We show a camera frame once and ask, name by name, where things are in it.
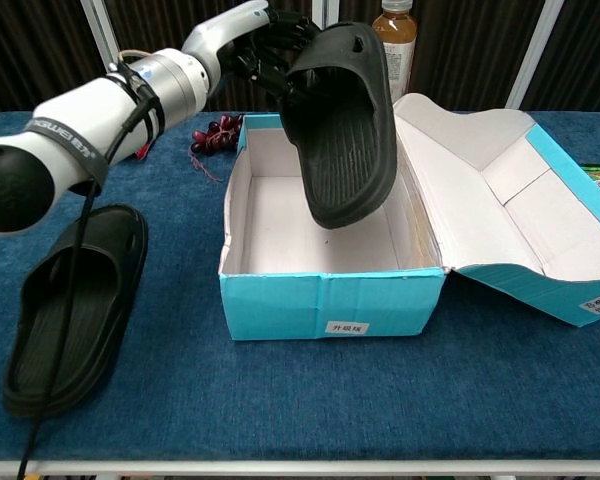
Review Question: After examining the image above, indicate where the dark pleated partition curtain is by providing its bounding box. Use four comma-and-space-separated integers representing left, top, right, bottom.
102, 0, 314, 112
334, 0, 524, 112
529, 0, 600, 112
0, 0, 119, 119

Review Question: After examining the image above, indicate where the purple grape bunch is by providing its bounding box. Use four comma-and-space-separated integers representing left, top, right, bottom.
187, 113, 245, 184

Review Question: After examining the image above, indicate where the tea bottle white label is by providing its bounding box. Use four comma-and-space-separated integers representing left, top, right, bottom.
371, 0, 418, 100

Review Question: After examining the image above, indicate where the white partition frame post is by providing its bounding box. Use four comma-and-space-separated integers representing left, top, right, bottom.
82, 0, 127, 67
307, 0, 340, 31
507, 0, 564, 110

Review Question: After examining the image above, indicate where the light blue shoe box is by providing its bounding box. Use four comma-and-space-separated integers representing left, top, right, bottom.
218, 92, 600, 342

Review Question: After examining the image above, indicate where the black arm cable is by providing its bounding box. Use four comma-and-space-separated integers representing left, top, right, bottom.
15, 49, 164, 480

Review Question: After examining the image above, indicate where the black rubber slipper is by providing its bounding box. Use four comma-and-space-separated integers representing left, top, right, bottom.
278, 22, 399, 230
2, 203, 150, 419

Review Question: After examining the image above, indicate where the blue table mat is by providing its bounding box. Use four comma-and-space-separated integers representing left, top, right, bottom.
0, 110, 600, 464

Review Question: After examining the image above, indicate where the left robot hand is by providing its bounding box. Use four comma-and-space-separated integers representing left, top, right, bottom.
182, 0, 326, 99

